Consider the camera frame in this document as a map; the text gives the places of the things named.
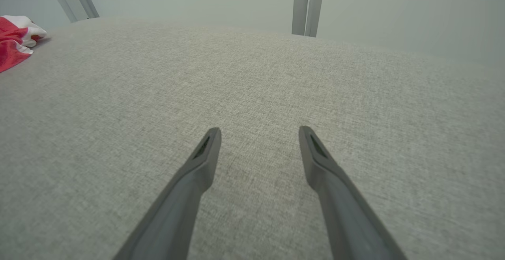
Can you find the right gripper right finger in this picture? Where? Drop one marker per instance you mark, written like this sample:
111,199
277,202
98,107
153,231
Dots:
347,220

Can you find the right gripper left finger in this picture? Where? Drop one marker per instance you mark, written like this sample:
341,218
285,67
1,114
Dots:
177,212

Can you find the crumpled red white garment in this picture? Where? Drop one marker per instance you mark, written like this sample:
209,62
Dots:
12,43

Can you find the grey fabric sofa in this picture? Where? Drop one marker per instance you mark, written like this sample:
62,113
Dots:
252,86

